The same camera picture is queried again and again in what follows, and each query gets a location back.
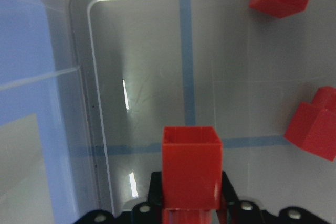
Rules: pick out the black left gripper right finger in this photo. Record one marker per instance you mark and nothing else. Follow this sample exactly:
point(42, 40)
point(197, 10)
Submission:
point(234, 210)

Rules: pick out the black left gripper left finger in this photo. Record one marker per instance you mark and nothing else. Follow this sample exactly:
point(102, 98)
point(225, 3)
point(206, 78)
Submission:
point(149, 211)

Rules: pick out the clear plastic storage box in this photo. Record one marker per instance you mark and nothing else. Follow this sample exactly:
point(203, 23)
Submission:
point(147, 64)

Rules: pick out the blue plastic tray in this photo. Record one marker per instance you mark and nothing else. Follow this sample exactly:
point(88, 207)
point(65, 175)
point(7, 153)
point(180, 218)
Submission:
point(42, 114)

